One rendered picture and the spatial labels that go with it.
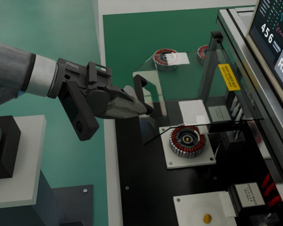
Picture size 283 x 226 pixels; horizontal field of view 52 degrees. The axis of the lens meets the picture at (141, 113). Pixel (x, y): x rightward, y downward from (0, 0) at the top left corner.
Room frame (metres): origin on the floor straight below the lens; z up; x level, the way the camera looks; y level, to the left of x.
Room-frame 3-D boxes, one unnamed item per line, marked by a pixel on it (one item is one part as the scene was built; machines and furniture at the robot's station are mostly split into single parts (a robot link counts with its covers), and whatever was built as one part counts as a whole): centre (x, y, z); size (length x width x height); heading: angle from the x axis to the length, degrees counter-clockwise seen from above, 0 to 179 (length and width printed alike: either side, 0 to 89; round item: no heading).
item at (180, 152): (0.51, -0.14, 0.80); 0.11 x 0.11 x 0.04
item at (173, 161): (0.51, -0.14, 0.78); 0.15 x 0.15 x 0.01; 7
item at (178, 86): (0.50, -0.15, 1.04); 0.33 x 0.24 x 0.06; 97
